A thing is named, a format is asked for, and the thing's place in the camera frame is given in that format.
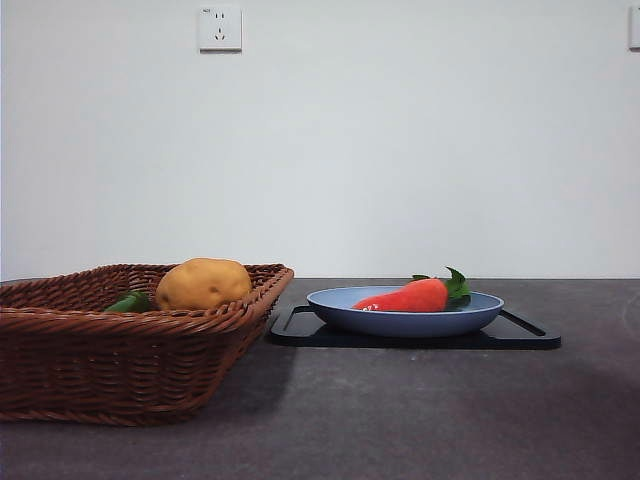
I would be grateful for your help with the blue round plate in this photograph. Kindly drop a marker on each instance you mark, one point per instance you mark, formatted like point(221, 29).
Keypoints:
point(400, 322)

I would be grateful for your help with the black flat tray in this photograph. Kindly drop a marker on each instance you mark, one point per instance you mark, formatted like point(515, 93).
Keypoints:
point(520, 340)

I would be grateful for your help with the green pepper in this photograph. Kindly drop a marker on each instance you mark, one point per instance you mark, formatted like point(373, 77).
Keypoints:
point(129, 301)

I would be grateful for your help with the yellow-brown potato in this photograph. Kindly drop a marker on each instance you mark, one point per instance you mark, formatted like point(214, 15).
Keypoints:
point(205, 282)

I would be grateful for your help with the orange carrot with green leaves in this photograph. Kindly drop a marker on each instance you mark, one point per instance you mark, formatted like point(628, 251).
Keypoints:
point(405, 299)

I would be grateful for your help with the brown wicker basket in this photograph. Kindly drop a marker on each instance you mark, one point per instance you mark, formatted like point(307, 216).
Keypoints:
point(125, 360)

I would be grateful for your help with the white wall socket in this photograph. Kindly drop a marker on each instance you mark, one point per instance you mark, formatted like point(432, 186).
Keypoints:
point(220, 29)

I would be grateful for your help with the white wall plate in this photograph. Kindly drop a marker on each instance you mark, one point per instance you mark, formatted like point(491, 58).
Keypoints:
point(635, 29)

